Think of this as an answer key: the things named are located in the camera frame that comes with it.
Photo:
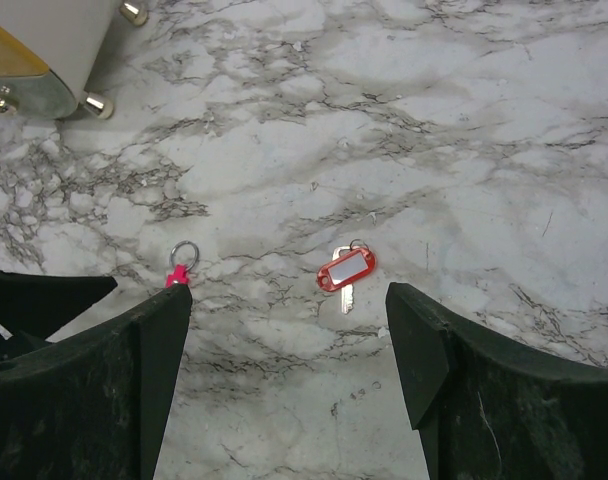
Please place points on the pink strap keyring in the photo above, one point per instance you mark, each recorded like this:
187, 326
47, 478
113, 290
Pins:
180, 270

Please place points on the red tagged silver key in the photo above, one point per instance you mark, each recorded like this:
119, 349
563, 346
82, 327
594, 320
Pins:
349, 264

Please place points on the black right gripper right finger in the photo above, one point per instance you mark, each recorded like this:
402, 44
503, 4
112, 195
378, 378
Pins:
489, 407

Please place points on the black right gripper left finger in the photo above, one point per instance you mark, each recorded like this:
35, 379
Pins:
95, 405

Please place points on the round cream drawer cabinet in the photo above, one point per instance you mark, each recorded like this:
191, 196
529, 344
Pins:
48, 50

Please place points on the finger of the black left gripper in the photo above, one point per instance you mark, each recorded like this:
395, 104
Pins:
41, 305

